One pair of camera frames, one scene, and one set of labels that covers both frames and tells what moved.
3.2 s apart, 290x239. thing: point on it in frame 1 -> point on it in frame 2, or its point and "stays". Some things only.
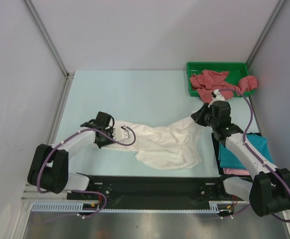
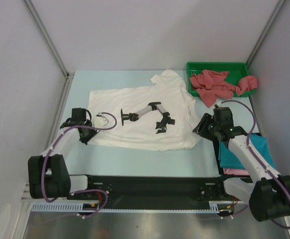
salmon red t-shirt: (208, 81) stays
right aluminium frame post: (264, 34) stays
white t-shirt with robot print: (169, 147) -> (158, 117)
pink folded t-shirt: (242, 172) stays
